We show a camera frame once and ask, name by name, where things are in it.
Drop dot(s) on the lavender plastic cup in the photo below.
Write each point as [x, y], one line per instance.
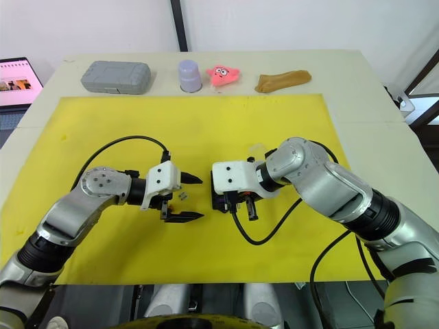
[188, 73]

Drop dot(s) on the open laptop with pink screen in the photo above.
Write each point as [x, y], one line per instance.
[17, 79]

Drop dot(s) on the brown cloth piece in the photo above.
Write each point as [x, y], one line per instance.
[284, 80]

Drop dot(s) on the dark furniture with white device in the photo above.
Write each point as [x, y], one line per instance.
[425, 113]

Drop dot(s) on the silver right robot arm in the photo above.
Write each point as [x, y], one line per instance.
[343, 185]

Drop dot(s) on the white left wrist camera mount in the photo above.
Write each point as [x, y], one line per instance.
[161, 174]

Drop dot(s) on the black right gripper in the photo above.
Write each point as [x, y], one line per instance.
[250, 202]

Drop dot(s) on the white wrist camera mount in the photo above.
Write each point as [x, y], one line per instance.
[236, 171]
[161, 174]

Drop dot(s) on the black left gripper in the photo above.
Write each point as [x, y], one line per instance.
[166, 205]

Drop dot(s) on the clear plastic fuse box cover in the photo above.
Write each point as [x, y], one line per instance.
[257, 148]

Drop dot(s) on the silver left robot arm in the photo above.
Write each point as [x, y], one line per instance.
[68, 212]

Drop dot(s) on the grey plastic tool case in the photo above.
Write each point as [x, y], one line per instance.
[116, 77]

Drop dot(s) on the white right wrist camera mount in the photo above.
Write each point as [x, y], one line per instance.
[236, 171]

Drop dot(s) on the pink star plush toy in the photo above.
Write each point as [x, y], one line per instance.
[223, 75]

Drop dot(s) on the grey rounded robot thigh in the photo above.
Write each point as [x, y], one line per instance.
[168, 301]
[262, 305]

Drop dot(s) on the black vertical post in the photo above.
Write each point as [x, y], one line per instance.
[179, 24]

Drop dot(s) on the yellow rimmed black disc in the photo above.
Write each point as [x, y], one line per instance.
[185, 322]

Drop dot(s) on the yellow table mat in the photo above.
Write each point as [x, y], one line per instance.
[205, 120]

